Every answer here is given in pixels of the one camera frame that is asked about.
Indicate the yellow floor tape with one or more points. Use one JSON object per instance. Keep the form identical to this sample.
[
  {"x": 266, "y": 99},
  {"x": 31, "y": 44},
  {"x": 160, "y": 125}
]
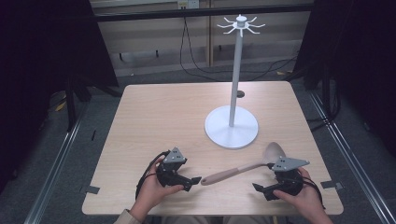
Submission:
[
  {"x": 285, "y": 72},
  {"x": 60, "y": 106}
]

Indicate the black horizontal bar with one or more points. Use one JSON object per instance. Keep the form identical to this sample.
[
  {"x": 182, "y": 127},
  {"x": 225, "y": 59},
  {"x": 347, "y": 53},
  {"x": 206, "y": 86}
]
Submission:
[{"x": 202, "y": 12}]

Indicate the black curtain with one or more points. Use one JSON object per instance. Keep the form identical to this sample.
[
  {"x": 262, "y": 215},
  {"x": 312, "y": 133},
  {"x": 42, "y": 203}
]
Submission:
[
  {"x": 46, "y": 46},
  {"x": 358, "y": 46}
]

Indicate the metal floor rail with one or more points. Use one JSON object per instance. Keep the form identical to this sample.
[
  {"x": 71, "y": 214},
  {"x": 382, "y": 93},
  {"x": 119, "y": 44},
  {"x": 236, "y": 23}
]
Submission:
[
  {"x": 56, "y": 161},
  {"x": 351, "y": 155}
]

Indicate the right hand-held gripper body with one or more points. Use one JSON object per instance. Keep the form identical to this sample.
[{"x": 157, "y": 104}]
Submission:
[{"x": 288, "y": 180}]

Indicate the black metal stand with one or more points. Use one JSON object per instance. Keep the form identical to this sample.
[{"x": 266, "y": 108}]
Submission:
[{"x": 71, "y": 102}]

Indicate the person's left hand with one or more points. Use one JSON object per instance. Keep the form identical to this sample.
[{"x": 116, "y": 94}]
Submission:
[{"x": 154, "y": 194}]

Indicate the white power outlet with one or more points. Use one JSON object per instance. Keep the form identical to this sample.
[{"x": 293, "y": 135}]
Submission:
[{"x": 188, "y": 4}]

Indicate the grey tape piece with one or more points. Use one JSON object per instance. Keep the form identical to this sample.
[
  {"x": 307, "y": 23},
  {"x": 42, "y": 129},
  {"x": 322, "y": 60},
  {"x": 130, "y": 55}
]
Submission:
[
  {"x": 92, "y": 189},
  {"x": 331, "y": 185}
]

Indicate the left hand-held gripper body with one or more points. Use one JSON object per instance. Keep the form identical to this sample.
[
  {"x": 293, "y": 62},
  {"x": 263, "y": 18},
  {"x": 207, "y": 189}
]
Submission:
[{"x": 169, "y": 174}]

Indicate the person's right hand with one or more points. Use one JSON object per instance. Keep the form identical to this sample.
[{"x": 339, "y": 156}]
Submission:
[{"x": 302, "y": 196}]

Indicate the small black floor item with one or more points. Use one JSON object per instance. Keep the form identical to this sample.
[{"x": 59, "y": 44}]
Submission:
[{"x": 93, "y": 135}]

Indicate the white hook stand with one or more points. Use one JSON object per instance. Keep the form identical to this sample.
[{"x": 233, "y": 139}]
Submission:
[{"x": 235, "y": 93}]

